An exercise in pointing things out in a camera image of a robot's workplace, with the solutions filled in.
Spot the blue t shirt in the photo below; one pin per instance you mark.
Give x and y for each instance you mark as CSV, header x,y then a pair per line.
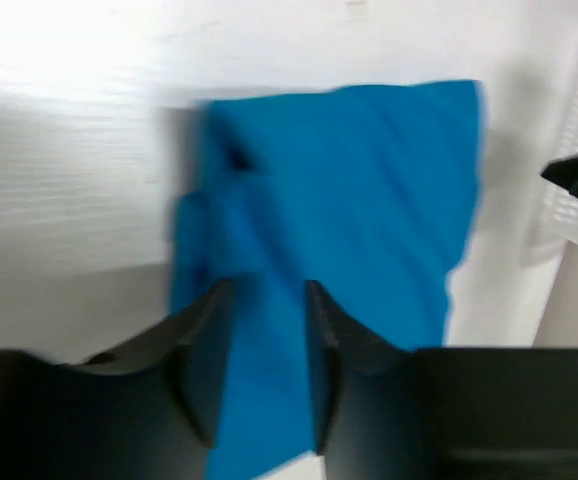
x,y
369,190

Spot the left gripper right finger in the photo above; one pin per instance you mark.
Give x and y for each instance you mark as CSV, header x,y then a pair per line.
x,y
362,387

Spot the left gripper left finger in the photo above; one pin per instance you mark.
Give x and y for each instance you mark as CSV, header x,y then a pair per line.
x,y
161,388

